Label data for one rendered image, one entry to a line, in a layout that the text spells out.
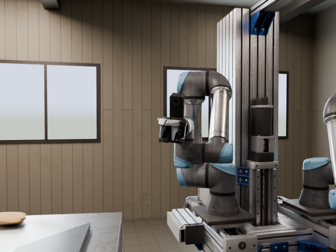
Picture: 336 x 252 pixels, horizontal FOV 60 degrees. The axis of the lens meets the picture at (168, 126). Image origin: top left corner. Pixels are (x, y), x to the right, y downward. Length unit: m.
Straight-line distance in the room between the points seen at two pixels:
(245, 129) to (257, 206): 0.38
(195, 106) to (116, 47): 3.15
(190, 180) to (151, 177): 3.07
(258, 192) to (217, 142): 0.52
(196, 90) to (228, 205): 0.53
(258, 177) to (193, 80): 0.58
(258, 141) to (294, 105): 3.81
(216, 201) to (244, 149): 0.35
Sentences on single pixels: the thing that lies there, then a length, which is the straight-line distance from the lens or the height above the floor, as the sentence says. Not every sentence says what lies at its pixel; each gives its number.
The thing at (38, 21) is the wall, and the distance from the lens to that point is 4.53.
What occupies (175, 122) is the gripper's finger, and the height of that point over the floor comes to 1.45.
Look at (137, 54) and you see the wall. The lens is 4.38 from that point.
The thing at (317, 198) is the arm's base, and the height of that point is 1.08.
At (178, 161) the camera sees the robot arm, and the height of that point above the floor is 1.31.
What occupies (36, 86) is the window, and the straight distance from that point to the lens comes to 4.34.
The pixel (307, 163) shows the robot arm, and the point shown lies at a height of 1.25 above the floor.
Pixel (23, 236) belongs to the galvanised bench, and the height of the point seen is 1.05.
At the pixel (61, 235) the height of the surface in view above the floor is 1.07.
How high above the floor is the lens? 1.46
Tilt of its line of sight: 1 degrees down
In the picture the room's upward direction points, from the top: straight up
